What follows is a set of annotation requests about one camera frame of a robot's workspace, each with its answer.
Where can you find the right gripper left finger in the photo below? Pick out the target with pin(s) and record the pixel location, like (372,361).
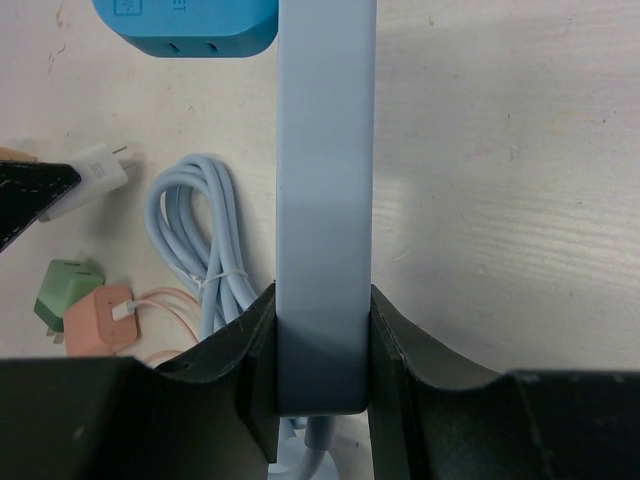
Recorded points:
(209,413)

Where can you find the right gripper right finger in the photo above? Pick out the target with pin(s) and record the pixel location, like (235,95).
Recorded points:
(435,414)

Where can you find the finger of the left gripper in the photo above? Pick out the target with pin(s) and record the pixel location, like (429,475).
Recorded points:
(28,190)

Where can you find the white charger plug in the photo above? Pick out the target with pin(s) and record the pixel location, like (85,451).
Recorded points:
(102,169)

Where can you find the green plug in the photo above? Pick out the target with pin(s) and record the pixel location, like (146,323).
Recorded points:
(64,284)

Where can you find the pink charger plug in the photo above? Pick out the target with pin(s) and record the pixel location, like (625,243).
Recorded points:
(99,323)

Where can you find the blue square charger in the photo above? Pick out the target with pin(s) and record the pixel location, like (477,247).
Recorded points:
(193,28)

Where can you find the light blue power strip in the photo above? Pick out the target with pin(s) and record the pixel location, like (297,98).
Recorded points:
(326,70)

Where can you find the beige cube socket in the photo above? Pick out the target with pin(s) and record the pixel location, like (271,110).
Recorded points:
(13,155)

